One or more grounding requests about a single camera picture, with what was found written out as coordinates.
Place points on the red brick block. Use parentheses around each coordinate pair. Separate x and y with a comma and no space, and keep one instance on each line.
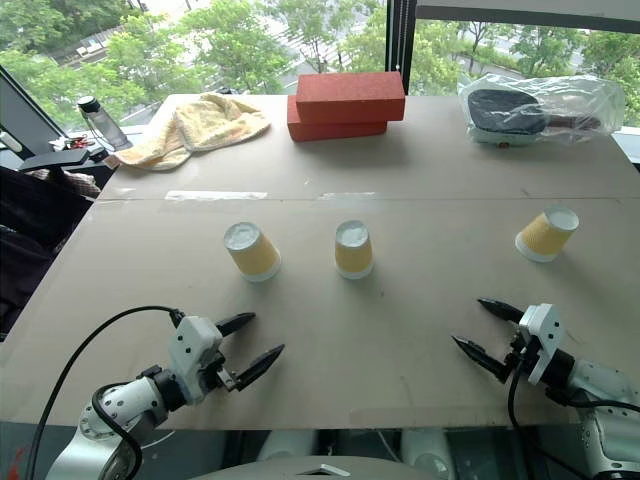
(350,97)
(330,131)

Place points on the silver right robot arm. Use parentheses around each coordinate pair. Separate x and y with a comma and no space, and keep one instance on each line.
(600,385)

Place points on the grey rounded robot torso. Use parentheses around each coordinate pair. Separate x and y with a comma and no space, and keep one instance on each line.
(300,467)

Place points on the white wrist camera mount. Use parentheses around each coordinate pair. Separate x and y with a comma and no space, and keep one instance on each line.
(192,345)
(545,330)

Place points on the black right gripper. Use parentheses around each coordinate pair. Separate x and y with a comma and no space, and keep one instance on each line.
(522,350)

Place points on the black table tennis paddle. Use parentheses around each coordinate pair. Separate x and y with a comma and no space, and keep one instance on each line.
(502,110)

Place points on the yellow ribbed paper cup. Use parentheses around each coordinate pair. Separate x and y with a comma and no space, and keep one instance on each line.
(252,255)
(353,252)
(545,235)

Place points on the pale yellow towel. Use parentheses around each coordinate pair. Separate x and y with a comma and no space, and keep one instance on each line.
(200,125)

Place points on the dark clothing bundle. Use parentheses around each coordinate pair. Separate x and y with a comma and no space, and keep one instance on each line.
(35,230)

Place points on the clear plastic bag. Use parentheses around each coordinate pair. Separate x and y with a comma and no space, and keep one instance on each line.
(590,100)

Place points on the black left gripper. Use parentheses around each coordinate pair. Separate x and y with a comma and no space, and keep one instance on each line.
(226,380)

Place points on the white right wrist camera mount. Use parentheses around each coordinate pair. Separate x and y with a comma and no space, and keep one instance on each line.
(545,330)

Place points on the black chair armrest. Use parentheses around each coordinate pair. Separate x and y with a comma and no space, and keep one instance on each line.
(52,160)

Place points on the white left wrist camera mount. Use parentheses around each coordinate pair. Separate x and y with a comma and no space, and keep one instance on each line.
(192,345)

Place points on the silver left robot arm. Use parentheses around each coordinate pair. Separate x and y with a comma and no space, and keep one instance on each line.
(117,407)

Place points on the black window frame post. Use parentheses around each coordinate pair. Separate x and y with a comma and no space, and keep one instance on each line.
(401,45)

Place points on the small black device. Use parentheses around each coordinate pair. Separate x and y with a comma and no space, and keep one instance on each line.
(98,155)

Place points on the clear water bottle black cap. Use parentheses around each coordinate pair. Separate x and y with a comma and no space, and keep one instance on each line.
(105,122)

